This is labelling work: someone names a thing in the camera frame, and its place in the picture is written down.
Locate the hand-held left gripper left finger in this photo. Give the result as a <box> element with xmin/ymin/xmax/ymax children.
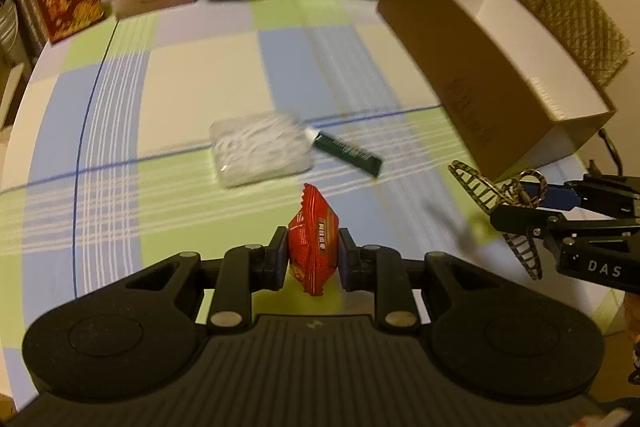
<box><xmin>125</xmin><ymin>227</ymin><xmax>290</xmax><ymax>334</ymax></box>

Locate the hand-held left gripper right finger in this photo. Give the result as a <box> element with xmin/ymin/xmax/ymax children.
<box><xmin>337</xmin><ymin>227</ymin><xmax>501</xmax><ymax>334</ymax></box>

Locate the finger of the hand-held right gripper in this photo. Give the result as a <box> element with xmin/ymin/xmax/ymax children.
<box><xmin>537</xmin><ymin>174</ymin><xmax>640</xmax><ymax>214</ymax></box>
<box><xmin>490</xmin><ymin>204</ymin><xmax>640</xmax><ymax>253</ymax></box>

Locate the red snack packet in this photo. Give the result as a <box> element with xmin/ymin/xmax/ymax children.
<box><xmin>287</xmin><ymin>183</ymin><xmax>341</xmax><ymax>297</ymax></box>

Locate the leopard pattern hair clip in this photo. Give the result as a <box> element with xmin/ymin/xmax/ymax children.
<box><xmin>447</xmin><ymin>159</ymin><xmax>548</xmax><ymax>280</ymax></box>

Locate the brown cardboard box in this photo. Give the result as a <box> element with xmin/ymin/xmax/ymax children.
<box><xmin>377</xmin><ymin>0</ymin><xmax>618</xmax><ymax>182</ymax></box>

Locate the checked cloth desktop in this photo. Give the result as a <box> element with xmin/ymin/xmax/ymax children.
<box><xmin>0</xmin><ymin>0</ymin><xmax>626</xmax><ymax>413</ymax></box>

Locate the dark green tube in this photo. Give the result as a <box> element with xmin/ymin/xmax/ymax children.
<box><xmin>305</xmin><ymin>127</ymin><xmax>383</xmax><ymax>178</ymax></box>

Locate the clear plastic bag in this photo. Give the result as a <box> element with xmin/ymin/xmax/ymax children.
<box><xmin>210</xmin><ymin>109</ymin><xmax>313</xmax><ymax>188</ymax></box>

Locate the woven wicker chair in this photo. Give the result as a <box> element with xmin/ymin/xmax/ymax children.
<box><xmin>515</xmin><ymin>0</ymin><xmax>633</xmax><ymax>88</ymax></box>

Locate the black cable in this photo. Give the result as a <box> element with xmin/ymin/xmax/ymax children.
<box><xmin>597</xmin><ymin>129</ymin><xmax>626</xmax><ymax>172</ymax></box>

